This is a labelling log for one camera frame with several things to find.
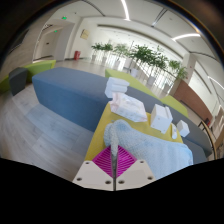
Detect row of potted plants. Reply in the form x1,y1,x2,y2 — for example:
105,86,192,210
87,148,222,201
90,41,190,90

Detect lime green bench seat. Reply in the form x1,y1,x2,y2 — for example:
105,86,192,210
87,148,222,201
0,59,57,95

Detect long wooden table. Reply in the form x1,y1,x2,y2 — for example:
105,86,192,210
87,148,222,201
197,119,218,160

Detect yellow ottoman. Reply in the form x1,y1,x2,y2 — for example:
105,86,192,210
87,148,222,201
83,101,184,163

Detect white tube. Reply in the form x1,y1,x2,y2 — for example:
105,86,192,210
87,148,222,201
170,123,179,140

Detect pink-printed wet wipes pack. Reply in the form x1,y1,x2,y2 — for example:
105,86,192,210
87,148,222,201
109,92,148,123

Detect small white box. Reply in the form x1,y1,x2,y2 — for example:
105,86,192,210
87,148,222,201
176,119,191,138

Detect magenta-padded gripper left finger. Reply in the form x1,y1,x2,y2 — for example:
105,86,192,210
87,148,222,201
72,146,115,192

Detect large white box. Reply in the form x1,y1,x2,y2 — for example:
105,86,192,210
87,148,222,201
149,103,174,134

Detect dark grey cube stool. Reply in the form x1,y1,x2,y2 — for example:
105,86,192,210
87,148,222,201
8,66,29,97

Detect ceiling strip lights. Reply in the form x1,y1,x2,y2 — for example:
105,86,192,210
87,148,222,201
119,0,224,92

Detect light blue towel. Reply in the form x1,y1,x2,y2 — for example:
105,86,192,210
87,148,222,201
103,119,194,181

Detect framed wall notice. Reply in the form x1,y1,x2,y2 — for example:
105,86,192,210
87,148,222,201
79,28,91,41

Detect wooden shelf unit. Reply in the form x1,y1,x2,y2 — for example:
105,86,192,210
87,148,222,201
212,105,224,158

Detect lime green ottoman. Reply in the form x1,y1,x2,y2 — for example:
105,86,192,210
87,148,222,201
104,68,158,100
159,94,190,118

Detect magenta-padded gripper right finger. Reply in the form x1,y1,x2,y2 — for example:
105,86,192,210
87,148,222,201
115,145,156,192

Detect brown wooden counter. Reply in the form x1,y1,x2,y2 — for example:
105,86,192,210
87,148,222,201
172,79,214,126

